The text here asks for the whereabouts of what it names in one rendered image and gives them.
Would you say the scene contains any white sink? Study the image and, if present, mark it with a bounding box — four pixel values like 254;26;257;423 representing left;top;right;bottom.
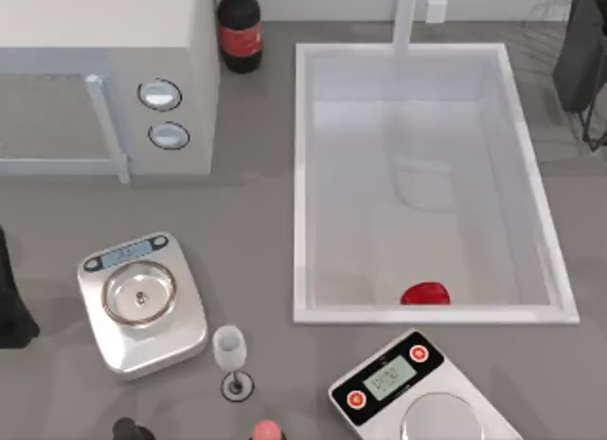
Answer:
291;42;581;326

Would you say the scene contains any red round object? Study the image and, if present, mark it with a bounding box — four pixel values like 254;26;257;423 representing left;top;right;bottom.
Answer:
400;281;453;307

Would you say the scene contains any small microwave oven knob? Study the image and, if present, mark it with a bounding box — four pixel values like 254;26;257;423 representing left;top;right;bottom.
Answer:
147;120;192;152

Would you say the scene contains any clear wine glass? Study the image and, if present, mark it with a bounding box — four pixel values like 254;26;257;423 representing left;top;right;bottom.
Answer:
212;324;256;404

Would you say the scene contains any large microwave oven knob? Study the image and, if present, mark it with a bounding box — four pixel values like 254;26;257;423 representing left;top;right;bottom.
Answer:
136;78;184;113

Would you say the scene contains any silver kitchen scale with bowl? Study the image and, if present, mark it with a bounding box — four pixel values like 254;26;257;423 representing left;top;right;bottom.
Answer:
76;230;210;383

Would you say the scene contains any dark bottle with red label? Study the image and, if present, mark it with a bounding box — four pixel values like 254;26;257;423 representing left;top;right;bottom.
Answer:
216;0;264;75

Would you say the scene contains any black and silver kitchen scale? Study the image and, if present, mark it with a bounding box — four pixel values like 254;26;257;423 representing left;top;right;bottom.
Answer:
327;328;525;440

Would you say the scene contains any tall white tap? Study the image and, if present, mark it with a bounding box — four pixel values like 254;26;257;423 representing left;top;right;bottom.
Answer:
391;0;423;57

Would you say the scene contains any pink bottle cap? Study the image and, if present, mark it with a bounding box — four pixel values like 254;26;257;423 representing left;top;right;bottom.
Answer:
248;419;286;440

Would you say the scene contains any pale microwave oven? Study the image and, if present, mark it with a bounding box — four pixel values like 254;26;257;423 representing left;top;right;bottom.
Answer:
0;0;222;186

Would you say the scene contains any black bottle top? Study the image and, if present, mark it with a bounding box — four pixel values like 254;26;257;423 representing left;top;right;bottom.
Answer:
112;416;157;440

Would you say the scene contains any black chair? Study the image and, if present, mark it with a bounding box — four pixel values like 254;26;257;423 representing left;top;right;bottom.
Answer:
551;0;607;152

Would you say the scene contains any microwave oven door handle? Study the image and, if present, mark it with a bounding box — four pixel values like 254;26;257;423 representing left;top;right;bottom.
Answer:
83;73;132;185

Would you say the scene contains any white wall socket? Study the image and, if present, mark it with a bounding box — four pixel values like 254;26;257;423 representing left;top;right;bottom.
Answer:
425;0;448;25

